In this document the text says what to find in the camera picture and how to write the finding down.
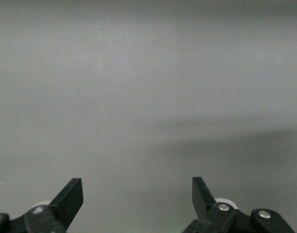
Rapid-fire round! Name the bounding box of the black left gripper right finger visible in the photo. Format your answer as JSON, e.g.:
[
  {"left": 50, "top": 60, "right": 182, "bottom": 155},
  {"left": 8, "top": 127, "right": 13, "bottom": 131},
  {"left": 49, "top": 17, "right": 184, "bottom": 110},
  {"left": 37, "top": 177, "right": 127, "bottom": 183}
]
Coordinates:
[{"left": 182, "top": 176, "right": 296, "bottom": 233}]

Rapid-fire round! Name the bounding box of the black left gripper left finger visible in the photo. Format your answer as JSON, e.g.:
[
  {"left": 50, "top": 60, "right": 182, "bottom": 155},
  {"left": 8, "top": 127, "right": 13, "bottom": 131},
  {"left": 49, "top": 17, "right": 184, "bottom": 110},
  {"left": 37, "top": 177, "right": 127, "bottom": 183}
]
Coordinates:
[{"left": 0, "top": 178, "right": 84, "bottom": 233}]

